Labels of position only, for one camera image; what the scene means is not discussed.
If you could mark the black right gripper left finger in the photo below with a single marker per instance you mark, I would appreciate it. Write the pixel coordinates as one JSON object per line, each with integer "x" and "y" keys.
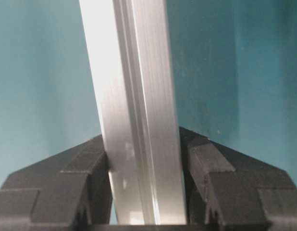
{"x": 65, "y": 192}

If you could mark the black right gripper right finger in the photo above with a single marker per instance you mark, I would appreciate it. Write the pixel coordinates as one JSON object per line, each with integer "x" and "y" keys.
{"x": 229, "y": 191}

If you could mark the silver aluminium extrusion rail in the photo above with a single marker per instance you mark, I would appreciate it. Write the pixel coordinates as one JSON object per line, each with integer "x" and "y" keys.
{"x": 130, "y": 60}

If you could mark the teal table cloth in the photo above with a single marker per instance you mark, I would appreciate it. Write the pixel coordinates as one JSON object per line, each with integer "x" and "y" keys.
{"x": 234, "y": 65}

